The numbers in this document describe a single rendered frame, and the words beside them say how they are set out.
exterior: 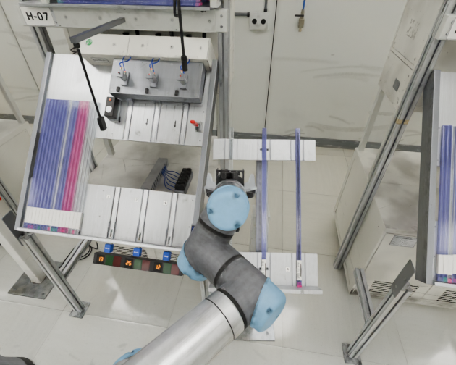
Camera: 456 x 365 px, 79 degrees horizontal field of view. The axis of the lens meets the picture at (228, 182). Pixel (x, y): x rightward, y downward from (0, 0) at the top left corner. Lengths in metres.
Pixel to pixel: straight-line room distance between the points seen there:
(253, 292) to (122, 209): 0.72
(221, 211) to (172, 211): 0.55
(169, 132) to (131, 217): 0.34
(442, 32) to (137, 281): 1.80
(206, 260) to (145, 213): 0.57
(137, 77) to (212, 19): 0.33
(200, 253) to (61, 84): 1.00
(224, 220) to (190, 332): 0.18
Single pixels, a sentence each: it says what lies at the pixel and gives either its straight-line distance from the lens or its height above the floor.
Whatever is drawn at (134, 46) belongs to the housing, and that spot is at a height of 1.26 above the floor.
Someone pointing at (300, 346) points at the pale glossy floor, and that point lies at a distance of 1.65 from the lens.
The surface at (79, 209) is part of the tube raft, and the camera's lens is 1.16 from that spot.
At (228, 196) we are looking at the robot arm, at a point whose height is 1.20.
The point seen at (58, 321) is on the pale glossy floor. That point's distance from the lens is 1.89.
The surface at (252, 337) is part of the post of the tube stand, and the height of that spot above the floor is 0.01.
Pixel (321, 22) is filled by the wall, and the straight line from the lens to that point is 2.58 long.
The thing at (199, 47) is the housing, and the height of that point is 1.27.
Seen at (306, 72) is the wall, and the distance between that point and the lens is 2.66.
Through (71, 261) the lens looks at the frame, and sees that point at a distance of 1.65.
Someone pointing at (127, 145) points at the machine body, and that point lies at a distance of 1.81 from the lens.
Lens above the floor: 1.52
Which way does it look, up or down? 40 degrees down
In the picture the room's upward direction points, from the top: straight up
